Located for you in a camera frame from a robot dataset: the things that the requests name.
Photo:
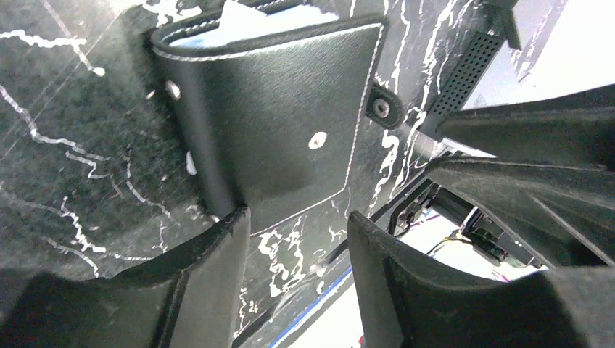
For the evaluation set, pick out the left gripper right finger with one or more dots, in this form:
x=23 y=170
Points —
x=408 y=299

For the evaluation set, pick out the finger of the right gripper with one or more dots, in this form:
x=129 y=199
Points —
x=571 y=130
x=562 y=215

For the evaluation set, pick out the black plastic tray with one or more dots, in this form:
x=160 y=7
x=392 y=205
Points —
x=474 y=61

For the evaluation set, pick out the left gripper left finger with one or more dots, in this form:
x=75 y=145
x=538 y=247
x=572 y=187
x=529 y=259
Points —
x=186 y=297

